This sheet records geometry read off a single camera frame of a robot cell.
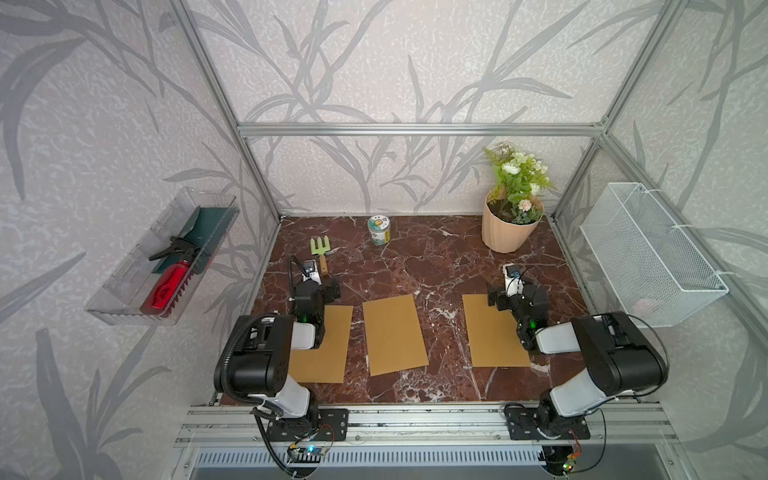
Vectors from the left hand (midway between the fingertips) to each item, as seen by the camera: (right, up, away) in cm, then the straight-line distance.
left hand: (318, 275), depth 94 cm
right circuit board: (+67, -42, -24) cm, 82 cm away
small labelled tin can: (+19, +15, +13) cm, 27 cm away
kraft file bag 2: (+24, -18, -5) cm, 30 cm away
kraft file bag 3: (+54, -18, -4) cm, 57 cm away
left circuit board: (+5, -41, -22) cm, 47 cm away
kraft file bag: (+6, -23, -13) cm, 27 cm away
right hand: (+59, -1, 0) cm, 59 cm away
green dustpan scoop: (-20, +10, -26) cm, 34 cm away
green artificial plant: (+63, +30, -2) cm, 70 cm away
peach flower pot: (+62, +12, +7) cm, 64 cm away
